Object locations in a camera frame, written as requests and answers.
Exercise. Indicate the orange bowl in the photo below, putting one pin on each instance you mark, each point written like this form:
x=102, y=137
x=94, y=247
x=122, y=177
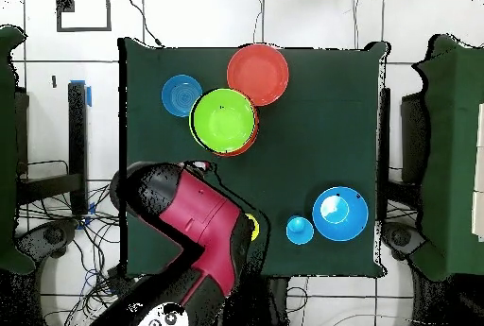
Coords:
x=259, y=72
x=251, y=144

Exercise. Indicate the green bowl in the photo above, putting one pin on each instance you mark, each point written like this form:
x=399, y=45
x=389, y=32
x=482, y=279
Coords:
x=223, y=120

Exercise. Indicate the yellow cup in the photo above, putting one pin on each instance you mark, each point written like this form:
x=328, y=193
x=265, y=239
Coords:
x=255, y=226

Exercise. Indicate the small blue bowl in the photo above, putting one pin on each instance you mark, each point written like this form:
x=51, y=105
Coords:
x=177, y=95

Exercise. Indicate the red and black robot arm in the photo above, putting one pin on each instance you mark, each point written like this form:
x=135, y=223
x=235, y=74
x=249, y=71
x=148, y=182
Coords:
x=204, y=216

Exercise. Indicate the dark green tablecloth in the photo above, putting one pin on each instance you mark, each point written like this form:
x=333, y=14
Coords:
x=321, y=133

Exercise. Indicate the light blue cup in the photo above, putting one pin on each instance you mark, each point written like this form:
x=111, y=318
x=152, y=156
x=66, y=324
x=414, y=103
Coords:
x=299, y=233

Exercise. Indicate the large blue bowl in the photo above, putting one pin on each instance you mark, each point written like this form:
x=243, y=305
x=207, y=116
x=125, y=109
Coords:
x=351, y=224

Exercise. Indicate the green cloth side table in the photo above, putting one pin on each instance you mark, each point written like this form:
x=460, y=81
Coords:
x=453, y=152
x=7, y=152

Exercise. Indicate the black metal frame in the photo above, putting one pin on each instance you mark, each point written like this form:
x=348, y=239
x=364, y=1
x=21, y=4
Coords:
x=77, y=133

